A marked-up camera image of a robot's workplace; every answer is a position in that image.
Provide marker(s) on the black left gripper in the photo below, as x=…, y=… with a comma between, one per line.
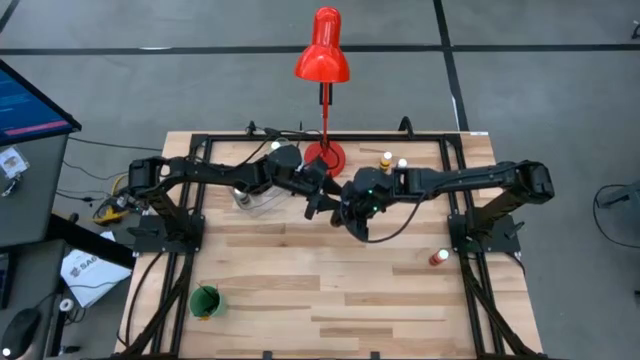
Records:
x=315, y=177

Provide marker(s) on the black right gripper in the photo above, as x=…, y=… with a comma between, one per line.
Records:
x=372, y=192

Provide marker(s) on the brown paint bottle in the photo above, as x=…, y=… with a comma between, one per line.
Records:
x=336, y=219

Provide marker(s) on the yellow paint bottle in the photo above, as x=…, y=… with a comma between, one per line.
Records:
x=385, y=161

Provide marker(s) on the large light green bottle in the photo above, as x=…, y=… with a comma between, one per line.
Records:
x=275, y=145

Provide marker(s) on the small green paint bottle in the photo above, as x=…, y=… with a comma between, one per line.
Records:
x=243, y=198

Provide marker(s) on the thin dark paintbrush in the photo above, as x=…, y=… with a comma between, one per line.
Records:
x=209, y=295

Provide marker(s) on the orange-bristle paintbrush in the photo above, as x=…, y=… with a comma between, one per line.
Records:
x=204, y=317

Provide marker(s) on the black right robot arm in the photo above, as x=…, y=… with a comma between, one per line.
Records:
x=475, y=177

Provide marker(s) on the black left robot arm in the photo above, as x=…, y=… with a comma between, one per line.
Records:
x=210, y=172

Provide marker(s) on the red paint bottle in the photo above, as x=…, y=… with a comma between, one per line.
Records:
x=438, y=258

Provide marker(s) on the clear plastic bin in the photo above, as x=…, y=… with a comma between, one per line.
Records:
x=265, y=204

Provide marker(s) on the black power adapter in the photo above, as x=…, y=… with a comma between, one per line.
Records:
x=272, y=132

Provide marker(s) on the small black table clamp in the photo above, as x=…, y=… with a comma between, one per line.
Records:
x=250, y=128

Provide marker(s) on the black arched table clamp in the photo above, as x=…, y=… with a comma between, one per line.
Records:
x=406, y=125

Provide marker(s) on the red desk lamp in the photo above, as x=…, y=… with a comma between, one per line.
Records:
x=322, y=60

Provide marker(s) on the green plastic cup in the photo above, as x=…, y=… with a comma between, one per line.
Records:
x=200, y=307

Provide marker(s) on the white paper booklet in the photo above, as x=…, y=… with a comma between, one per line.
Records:
x=95, y=275

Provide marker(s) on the black support beam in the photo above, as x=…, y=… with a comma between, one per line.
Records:
x=85, y=240

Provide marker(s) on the grey chair base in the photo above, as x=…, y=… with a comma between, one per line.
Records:
x=625, y=196

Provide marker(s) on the white tape roll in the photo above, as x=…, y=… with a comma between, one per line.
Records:
x=60, y=304

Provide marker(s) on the computer monitor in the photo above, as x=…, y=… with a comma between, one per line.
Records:
x=25, y=107

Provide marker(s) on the white label card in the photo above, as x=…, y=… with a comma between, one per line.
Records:
x=12, y=162

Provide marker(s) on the black computer mouse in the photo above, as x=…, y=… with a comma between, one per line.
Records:
x=20, y=330

